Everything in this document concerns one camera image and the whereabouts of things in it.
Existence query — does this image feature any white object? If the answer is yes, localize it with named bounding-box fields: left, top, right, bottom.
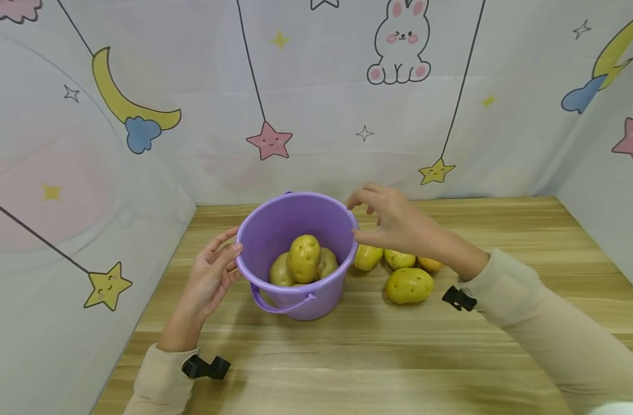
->
left=589, top=402, right=633, bottom=415

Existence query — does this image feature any person's right forearm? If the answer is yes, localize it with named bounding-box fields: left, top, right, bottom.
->
left=436, top=228, right=633, bottom=415

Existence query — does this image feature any yellow potato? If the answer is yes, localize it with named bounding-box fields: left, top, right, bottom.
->
left=269, top=252, right=296, bottom=287
left=385, top=267, right=435, bottom=305
left=383, top=248, right=417, bottom=271
left=287, top=234, right=322, bottom=284
left=353, top=243, right=384, bottom=272
left=316, top=247, right=340, bottom=281

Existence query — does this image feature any person's left hand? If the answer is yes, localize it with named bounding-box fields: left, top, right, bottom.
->
left=179, top=226, right=244, bottom=321

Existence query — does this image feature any black wrist band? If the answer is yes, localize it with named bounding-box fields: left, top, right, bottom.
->
left=442, top=286, right=478, bottom=312
left=182, top=354, right=232, bottom=381

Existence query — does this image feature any purple plastic bucket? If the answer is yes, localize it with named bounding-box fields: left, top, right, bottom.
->
left=236, top=191, right=360, bottom=322

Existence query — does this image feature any person's left forearm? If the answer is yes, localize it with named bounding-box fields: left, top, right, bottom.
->
left=123, top=311, right=207, bottom=415

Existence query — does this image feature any person's right hand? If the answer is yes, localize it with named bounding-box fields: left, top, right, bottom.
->
left=346, top=183, right=460, bottom=265

